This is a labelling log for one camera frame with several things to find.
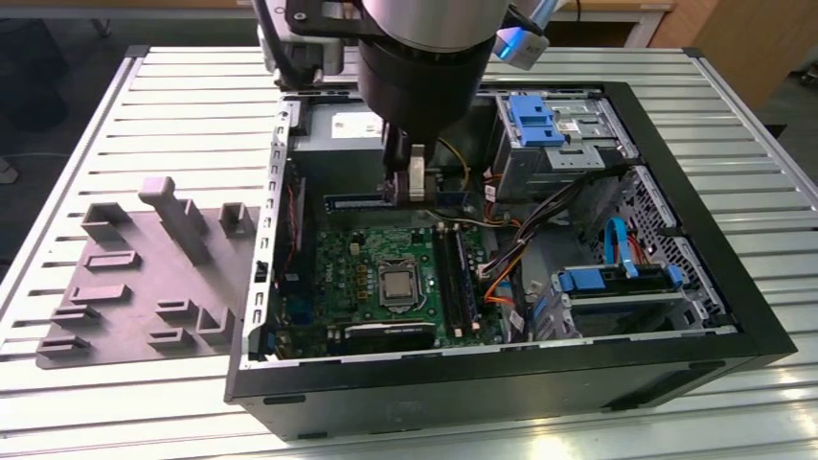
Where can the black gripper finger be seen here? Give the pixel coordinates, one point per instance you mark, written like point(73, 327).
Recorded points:
point(417, 172)
point(397, 191)

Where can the blue RAM stick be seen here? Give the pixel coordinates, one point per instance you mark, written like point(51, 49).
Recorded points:
point(358, 203)

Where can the black RAM slot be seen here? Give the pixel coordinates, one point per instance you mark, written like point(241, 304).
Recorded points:
point(449, 282)

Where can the grey power supply unit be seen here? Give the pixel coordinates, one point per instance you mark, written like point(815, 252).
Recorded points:
point(333, 167)

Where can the green motherboard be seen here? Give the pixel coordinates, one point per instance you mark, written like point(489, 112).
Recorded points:
point(340, 249)

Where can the blue plastic bay latch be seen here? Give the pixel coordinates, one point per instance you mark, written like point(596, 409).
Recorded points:
point(534, 124)

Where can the silver CPU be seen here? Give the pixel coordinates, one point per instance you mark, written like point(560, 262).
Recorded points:
point(400, 286)

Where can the metal CPU socket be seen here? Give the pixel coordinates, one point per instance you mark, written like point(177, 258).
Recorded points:
point(401, 304)

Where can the metal optical drive cage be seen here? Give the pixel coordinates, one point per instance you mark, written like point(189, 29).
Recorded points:
point(576, 158)

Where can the black graphics card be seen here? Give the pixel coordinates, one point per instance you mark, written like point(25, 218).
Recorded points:
point(384, 340)

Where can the hard disk in blue carrier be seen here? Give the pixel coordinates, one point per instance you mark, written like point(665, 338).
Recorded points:
point(585, 280)

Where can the white framed wooden desk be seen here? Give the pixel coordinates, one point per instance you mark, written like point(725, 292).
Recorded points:
point(645, 29)

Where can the grey parts rack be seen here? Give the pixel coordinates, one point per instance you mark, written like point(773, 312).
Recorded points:
point(147, 259)

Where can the metal disk bay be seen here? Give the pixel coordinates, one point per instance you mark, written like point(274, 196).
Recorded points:
point(629, 298)

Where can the black PC case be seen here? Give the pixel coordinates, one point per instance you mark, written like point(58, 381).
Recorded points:
point(448, 397)

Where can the wooden cabinet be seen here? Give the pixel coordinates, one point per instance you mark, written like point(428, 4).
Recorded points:
point(741, 48)

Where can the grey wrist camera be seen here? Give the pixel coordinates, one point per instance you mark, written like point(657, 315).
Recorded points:
point(320, 57)

